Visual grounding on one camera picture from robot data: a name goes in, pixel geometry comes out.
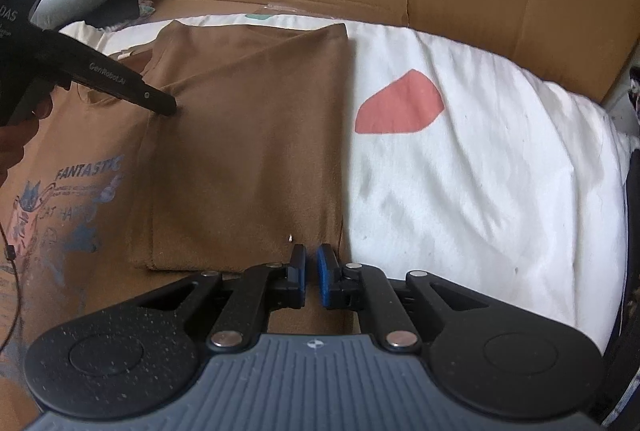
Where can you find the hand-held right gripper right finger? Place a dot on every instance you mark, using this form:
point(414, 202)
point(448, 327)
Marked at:
point(322, 276)

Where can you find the black folded clothes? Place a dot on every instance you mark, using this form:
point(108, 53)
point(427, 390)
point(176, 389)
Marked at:
point(627, 311)

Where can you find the cream bear print blanket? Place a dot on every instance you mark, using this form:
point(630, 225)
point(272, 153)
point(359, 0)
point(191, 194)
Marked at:
point(475, 161)

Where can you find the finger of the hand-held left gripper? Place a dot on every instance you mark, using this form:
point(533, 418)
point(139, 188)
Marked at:
point(125, 83)

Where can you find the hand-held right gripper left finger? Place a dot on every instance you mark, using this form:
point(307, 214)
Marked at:
point(300, 271)

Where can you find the person's left hand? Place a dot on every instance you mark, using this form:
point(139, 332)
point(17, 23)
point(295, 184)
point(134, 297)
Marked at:
point(12, 151)

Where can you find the brown printed t-shirt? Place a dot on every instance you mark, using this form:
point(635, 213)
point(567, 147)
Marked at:
point(240, 136)

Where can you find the light floral cloth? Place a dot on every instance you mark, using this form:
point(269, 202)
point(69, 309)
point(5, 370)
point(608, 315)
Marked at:
point(146, 6)

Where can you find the black cloth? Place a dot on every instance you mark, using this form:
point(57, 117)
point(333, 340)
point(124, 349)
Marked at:
point(120, 8)

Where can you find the leopard print cloth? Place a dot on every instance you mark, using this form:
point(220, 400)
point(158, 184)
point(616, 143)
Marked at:
point(634, 101)

